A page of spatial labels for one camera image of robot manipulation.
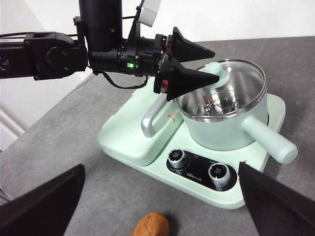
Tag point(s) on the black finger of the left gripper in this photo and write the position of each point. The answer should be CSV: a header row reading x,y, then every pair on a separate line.
x,y
187,50
182,81

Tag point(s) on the glass lid with green knob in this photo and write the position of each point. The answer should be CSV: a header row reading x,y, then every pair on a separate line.
x,y
241,81

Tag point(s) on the mint green breakfast machine base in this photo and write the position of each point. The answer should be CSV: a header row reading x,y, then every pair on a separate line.
x,y
152,179

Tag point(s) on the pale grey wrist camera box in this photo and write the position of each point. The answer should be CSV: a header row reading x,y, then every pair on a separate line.
x,y
148,12

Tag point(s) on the brown potato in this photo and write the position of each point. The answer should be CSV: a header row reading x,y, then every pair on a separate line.
x,y
152,225

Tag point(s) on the silver control knob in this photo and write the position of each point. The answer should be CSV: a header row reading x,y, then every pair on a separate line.
x,y
219,175
177,158

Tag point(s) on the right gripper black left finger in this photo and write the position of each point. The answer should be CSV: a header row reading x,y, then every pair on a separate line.
x,y
41,211

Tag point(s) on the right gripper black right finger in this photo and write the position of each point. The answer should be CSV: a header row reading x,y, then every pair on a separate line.
x,y
283,211

